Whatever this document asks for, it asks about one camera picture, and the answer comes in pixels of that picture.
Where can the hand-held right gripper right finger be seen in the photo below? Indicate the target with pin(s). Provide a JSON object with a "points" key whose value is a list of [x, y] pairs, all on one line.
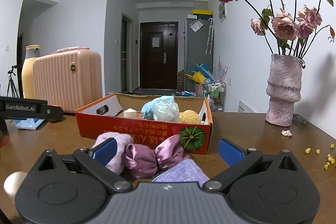
{"points": [[231, 151]]}

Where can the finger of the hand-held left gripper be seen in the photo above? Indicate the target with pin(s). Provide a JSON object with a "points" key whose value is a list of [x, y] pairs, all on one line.
{"points": [[55, 113]]}

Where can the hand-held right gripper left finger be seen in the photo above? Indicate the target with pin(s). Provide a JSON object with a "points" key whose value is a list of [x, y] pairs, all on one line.
{"points": [[105, 151]]}

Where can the lilac fluffy sock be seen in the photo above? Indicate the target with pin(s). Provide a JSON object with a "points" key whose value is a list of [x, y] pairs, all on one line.
{"points": [[118, 150]]}

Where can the orange cardboard box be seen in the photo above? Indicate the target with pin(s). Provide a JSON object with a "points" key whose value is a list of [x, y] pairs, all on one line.
{"points": [[131, 129]]}

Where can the purple satin scrunchie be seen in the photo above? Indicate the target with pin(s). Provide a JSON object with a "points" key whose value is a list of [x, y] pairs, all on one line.
{"points": [[147, 161]]}

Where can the white sponge piece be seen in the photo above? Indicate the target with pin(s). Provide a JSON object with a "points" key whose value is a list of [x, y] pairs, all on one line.
{"points": [[130, 113]]}

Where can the light blue fluffy cloth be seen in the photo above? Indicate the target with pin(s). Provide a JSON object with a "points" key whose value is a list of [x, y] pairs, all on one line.
{"points": [[148, 108]]}

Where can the cream round puff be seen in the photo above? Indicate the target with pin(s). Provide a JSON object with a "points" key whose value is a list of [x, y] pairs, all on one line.
{"points": [[14, 183]]}

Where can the blue tissue packet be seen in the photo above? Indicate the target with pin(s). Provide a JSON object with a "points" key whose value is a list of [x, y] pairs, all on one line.
{"points": [[27, 123]]}

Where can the black tripod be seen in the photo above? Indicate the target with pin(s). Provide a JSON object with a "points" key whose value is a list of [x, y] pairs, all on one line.
{"points": [[11, 82]]}

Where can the yellow thermos flask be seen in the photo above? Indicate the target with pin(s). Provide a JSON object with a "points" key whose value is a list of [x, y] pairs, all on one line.
{"points": [[27, 74]]}

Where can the pink ribbed suitcase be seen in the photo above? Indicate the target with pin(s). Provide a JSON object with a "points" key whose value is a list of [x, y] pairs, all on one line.
{"points": [[68, 82]]}

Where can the yellow plush toy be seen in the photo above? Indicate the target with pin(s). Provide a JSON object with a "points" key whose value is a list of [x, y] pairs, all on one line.
{"points": [[189, 117]]}

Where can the fallen rose petal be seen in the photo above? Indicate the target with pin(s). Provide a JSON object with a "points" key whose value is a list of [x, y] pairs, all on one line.
{"points": [[286, 132]]}

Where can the storage cart with bottles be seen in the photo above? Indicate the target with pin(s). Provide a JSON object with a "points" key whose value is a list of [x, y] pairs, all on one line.
{"points": [[215, 90]]}

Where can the pink bucket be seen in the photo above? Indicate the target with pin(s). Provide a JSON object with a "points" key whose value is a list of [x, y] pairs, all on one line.
{"points": [[198, 88]]}

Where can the eyeglasses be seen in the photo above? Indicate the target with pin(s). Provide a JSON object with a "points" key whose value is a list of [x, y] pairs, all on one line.
{"points": [[299, 119]]}

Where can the scattered yellow crumbs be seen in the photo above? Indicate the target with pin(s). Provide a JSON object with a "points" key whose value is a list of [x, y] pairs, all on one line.
{"points": [[307, 150]]}

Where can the purple ceramic vase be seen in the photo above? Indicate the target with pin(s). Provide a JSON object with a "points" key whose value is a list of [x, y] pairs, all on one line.
{"points": [[284, 92]]}

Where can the brown cardboard box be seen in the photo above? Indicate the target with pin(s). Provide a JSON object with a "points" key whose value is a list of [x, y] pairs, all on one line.
{"points": [[180, 78]]}

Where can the dark interior door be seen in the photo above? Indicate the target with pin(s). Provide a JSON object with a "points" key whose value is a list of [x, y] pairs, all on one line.
{"points": [[124, 50]]}

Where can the dark entrance door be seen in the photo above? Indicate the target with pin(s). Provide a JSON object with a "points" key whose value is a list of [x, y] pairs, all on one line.
{"points": [[158, 56]]}

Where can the grey refrigerator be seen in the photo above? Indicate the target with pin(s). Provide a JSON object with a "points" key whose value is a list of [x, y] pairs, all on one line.
{"points": [[198, 45]]}

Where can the white folded umbrella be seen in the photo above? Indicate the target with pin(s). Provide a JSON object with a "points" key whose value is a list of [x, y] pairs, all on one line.
{"points": [[210, 35]]}

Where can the paper sheet on door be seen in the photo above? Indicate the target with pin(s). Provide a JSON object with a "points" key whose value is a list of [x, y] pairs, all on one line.
{"points": [[155, 41]]}

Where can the clear plastic sleeve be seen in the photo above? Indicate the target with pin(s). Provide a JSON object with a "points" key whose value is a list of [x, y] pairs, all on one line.
{"points": [[197, 26]]}

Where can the bunch of dried pink roses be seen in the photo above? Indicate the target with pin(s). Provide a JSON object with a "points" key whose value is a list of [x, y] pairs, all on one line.
{"points": [[284, 26]]}

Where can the yellow and black box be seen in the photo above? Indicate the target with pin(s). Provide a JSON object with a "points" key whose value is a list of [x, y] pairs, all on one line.
{"points": [[202, 12]]}

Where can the white wall heater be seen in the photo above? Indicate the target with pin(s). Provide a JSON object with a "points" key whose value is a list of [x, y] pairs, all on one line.
{"points": [[245, 107]]}

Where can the purple feather wall decoration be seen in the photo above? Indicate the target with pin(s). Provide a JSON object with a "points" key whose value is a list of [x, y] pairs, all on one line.
{"points": [[223, 70]]}

